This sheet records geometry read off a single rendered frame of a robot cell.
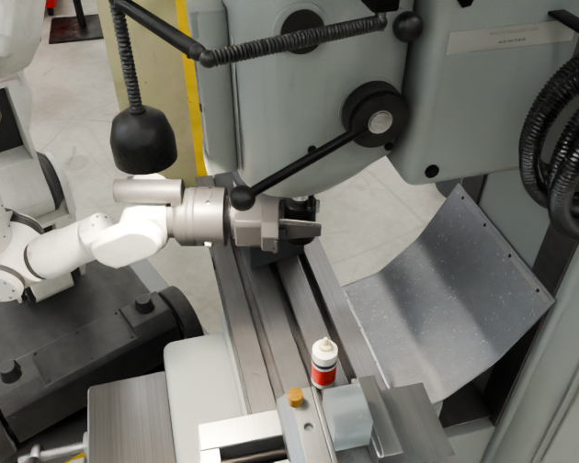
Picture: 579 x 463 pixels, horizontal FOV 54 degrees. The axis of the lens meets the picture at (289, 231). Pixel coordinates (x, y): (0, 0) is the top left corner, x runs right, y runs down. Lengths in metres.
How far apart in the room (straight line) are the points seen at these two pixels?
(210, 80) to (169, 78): 1.92
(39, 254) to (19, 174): 0.38
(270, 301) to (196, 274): 1.44
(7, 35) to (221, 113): 0.29
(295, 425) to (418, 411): 0.19
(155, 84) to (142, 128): 1.97
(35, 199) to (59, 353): 0.44
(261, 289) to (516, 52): 0.66
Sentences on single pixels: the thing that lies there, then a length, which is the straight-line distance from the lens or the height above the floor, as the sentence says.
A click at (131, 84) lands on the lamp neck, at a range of 0.64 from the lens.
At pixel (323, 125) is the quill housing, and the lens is 0.65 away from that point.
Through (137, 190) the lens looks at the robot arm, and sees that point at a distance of 0.82.
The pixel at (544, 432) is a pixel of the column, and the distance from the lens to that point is 1.25.
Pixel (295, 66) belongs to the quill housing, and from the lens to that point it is 0.61.
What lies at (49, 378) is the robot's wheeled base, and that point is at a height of 0.59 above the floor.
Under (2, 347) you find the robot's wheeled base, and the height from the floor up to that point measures 0.57.
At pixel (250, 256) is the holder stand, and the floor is 0.99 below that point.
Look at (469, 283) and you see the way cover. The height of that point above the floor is 1.02.
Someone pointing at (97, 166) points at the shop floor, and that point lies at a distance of 3.29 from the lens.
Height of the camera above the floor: 1.77
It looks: 41 degrees down
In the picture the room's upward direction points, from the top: straight up
